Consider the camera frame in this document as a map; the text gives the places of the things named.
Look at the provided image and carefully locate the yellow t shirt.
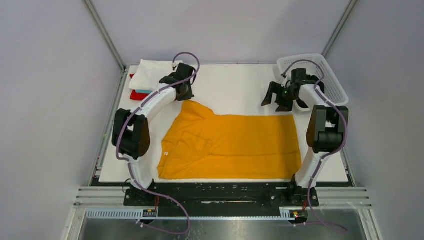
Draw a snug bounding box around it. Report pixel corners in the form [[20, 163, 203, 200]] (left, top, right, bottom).
[[157, 101, 302, 180]]

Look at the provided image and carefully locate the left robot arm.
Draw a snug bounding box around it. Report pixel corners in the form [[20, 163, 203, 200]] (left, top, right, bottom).
[[111, 63, 200, 206]]

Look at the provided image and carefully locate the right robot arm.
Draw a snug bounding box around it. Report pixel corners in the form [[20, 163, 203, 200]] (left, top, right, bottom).
[[261, 68, 349, 206]]

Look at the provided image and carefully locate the black t shirt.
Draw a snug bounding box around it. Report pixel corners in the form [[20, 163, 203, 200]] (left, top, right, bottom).
[[290, 74, 327, 111]]

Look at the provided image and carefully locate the white plastic basket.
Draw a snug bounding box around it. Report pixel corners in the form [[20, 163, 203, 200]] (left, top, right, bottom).
[[277, 53, 349, 106]]

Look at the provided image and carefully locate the white folded t shirt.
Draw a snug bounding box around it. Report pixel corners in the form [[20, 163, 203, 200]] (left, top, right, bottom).
[[129, 59, 182, 92]]

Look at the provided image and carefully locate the blue folded t shirt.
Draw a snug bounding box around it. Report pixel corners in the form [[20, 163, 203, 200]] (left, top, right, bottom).
[[135, 90, 153, 95]]

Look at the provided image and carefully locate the red folded t shirt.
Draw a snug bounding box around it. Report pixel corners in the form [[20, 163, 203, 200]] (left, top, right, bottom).
[[129, 73, 153, 101]]

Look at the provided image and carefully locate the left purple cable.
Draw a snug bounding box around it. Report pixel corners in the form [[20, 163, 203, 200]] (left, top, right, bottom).
[[114, 51, 202, 236]]

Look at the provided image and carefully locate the purple cable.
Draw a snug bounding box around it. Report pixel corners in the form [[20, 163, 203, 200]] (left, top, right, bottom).
[[280, 59, 350, 235], [114, 51, 202, 236]]

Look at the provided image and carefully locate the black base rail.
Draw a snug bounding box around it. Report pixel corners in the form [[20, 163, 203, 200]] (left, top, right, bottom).
[[91, 177, 352, 220]]

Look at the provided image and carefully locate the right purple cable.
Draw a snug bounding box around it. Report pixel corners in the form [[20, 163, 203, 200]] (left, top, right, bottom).
[[280, 59, 350, 235]]

